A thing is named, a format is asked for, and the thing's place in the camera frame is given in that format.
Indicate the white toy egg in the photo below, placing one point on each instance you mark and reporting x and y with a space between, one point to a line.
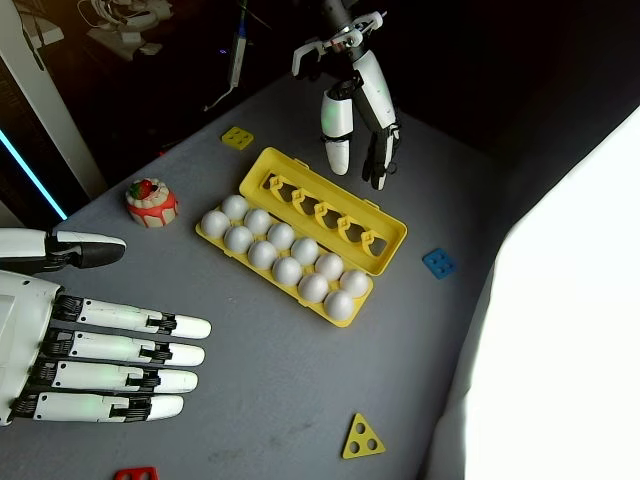
257 221
235 206
281 235
262 254
329 266
238 239
339 304
313 287
215 223
305 250
354 282
286 270

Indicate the yellow egg carton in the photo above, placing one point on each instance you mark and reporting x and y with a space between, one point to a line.
260 175

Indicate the cyan light strip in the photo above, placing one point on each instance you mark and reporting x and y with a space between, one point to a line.
30 172

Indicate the toy cake with strawberry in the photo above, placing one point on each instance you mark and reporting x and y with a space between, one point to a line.
150 207

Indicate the red block with holes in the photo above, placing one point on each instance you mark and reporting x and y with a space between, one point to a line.
136 471

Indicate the grey table cloth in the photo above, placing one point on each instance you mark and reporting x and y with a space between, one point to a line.
300 375

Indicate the yellow square block with holes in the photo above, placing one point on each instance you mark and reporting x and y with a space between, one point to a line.
237 137

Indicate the slim white stick device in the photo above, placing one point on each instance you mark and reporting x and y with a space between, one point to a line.
237 55

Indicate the yellow triangle block with holes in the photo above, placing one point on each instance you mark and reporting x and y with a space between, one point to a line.
361 439

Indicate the blue square block with holes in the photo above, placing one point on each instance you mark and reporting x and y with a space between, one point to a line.
439 263

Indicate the white backdrop sheet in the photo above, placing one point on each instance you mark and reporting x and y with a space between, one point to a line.
575 300

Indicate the white frame post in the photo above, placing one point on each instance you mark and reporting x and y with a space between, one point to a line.
50 100

